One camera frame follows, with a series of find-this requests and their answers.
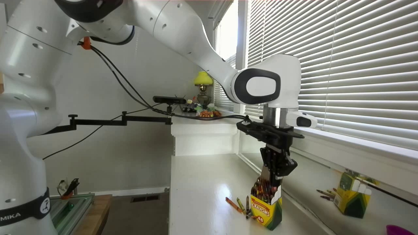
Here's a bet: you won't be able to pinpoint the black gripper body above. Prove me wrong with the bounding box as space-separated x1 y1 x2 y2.
259 145 300 181

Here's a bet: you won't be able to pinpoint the yellow green crayon box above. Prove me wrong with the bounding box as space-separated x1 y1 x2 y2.
250 174 285 233

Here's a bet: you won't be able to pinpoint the yellow green crayon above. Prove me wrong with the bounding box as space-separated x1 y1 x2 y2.
236 198 249 214

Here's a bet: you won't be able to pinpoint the orange crayon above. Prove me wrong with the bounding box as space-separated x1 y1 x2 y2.
225 196 245 214

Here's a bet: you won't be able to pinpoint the small orange trinket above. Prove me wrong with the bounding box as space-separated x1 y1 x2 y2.
198 109 224 120

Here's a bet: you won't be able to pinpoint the small dark trinket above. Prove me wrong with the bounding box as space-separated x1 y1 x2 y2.
181 104 198 115

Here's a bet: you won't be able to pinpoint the yellow table lamp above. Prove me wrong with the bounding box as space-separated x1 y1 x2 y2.
194 70 215 106

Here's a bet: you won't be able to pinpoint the wide white window blinds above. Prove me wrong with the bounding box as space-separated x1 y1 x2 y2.
246 0 418 152

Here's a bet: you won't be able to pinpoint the wooden board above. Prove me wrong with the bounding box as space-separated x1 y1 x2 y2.
74 195 114 235

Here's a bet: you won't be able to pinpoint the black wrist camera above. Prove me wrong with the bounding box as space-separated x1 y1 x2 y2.
236 117 306 148

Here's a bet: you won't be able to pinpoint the black stereo camera bar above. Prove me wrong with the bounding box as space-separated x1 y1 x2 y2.
152 96 189 106

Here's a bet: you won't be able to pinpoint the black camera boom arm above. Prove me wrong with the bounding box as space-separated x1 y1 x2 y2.
37 110 174 136

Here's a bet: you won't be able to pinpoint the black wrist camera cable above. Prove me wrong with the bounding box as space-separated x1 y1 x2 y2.
89 45 263 128

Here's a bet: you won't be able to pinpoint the thin black hanging cable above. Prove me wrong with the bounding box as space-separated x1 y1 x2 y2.
42 104 163 162

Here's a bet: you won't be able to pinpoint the green tinted glass frame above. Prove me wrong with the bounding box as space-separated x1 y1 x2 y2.
50 194 96 235

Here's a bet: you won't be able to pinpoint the red handled pliers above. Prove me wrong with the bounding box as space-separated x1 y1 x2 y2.
57 177 83 200

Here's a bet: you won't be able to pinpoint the orange cable clip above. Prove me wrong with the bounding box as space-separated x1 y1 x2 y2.
79 36 95 51

